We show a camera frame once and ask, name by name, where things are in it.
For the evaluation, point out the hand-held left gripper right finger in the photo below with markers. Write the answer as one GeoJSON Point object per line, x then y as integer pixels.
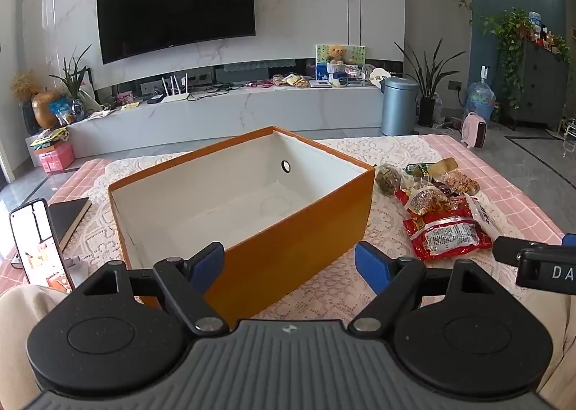
{"type": "Point", "coordinates": [370, 265]}

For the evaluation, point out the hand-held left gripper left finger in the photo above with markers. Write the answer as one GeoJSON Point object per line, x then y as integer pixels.
{"type": "Point", "coordinates": [208, 263]}

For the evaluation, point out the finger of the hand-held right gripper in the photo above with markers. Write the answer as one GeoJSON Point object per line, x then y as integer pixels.
{"type": "Point", "coordinates": [526, 245]}
{"type": "Point", "coordinates": [569, 240]}

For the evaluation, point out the white snack packet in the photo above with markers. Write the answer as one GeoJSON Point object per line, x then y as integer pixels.
{"type": "Point", "coordinates": [485, 214]}

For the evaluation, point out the orange cardboard box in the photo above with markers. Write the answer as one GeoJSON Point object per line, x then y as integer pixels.
{"type": "Point", "coordinates": [288, 257]}

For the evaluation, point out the large red snack packet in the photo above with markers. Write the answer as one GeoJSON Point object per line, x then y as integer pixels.
{"type": "Point", "coordinates": [445, 236]}

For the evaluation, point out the fried strips snack packet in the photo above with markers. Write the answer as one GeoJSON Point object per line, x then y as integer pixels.
{"type": "Point", "coordinates": [423, 202]}

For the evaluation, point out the olive snack packet green label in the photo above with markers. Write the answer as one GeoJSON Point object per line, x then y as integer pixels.
{"type": "Point", "coordinates": [388, 179]}

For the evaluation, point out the peanut packet with tan header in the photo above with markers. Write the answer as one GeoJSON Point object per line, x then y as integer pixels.
{"type": "Point", "coordinates": [461, 182]}

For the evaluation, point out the dark packet with yellow print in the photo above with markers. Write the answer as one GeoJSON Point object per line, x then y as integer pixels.
{"type": "Point", "coordinates": [443, 190]}

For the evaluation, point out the green sausage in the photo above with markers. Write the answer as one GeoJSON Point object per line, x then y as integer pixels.
{"type": "Point", "coordinates": [417, 170]}

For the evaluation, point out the beige cloth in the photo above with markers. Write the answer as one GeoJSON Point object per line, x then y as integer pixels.
{"type": "Point", "coordinates": [558, 324]}
{"type": "Point", "coordinates": [18, 338]}

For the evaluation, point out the pink checked table cover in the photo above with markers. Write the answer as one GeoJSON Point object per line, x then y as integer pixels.
{"type": "Point", "coordinates": [495, 162]}

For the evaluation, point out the white lace tablecloth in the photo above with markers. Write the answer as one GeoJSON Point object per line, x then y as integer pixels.
{"type": "Point", "coordinates": [396, 149]}

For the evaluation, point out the pink fan heater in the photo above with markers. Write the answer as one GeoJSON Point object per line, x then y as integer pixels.
{"type": "Point", "coordinates": [474, 130]}

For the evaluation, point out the white phone stand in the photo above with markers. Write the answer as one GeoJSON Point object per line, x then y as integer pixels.
{"type": "Point", "coordinates": [72, 265]}

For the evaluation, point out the black notebook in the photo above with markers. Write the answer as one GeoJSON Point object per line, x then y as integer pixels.
{"type": "Point", "coordinates": [67, 216]}

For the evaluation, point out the blue water jug with pump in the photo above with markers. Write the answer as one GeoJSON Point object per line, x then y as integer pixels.
{"type": "Point", "coordinates": [481, 99]}

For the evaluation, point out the grey drawer cabinet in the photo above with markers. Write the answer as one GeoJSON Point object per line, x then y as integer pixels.
{"type": "Point", "coordinates": [537, 85]}

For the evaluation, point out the grey metal trash can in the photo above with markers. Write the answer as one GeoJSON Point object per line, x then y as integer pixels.
{"type": "Point", "coordinates": [398, 108]}

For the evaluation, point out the white marble TV console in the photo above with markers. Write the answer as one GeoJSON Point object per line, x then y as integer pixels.
{"type": "Point", "coordinates": [270, 112]}

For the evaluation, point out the white router with antennas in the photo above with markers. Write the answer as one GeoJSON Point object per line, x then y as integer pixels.
{"type": "Point", "coordinates": [174, 97]}

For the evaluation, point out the smartphone with lit screen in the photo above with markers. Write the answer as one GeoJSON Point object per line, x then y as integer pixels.
{"type": "Point", "coordinates": [38, 248]}

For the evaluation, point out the small black box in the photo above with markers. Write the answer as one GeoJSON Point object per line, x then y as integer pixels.
{"type": "Point", "coordinates": [155, 98]}

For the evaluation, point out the loose papers on console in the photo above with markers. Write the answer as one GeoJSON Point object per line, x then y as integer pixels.
{"type": "Point", "coordinates": [101, 113]}

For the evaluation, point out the pink card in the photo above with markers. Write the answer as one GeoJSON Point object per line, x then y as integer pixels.
{"type": "Point", "coordinates": [125, 99]}

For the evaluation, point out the pink storage box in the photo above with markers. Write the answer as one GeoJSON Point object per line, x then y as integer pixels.
{"type": "Point", "coordinates": [56, 158]}

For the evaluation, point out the blue lidded tub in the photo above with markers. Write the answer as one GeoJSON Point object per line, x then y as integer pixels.
{"type": "Point", "coordinates": [340, 81]}

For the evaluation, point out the long-leaf potted plant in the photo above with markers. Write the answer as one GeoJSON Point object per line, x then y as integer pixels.
{"type": "Point", "coordinates": [427, 76]}

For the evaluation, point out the heap of yellow snack packets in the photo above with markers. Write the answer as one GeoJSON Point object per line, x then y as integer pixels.
{"type": "Point", "coordinates": [290, 80]}

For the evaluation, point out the trailing ivy plant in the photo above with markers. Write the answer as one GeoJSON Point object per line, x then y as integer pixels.
{"type": "Point", "coordinates": [510, 45]}

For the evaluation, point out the pile of papers and packets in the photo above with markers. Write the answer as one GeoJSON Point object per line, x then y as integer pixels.
{"type": "Point", "coordinates": [49, 137]}

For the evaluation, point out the row of bottles on cabinet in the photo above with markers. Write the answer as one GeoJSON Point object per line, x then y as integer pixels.
{"type": "Point", "coordinates": [546, 34]}

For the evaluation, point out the blue plastic packet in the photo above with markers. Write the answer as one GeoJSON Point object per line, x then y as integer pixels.
{"type": "Point", "coordinates": [60, 112]}

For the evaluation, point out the brown teddy bear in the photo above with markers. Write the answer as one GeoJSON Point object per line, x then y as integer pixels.
{"type": "Point", "coordinates": [335, 54]}

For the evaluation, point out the brown round vase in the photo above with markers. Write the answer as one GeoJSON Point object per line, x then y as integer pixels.
{"type": "Point", "coordinates": [46, 110]}

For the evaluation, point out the green potted plant in glass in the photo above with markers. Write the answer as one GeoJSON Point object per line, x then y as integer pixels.
{"type": "Point", "coordinates": [72, 76]}

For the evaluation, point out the dried flower bunch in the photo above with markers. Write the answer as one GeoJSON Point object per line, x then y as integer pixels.
{"type": "Point", "coordinates": [24, 85]}

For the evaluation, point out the black wall television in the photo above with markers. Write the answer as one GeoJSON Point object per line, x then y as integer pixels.
{"type": "Point", "coordinates": [175, 4]}

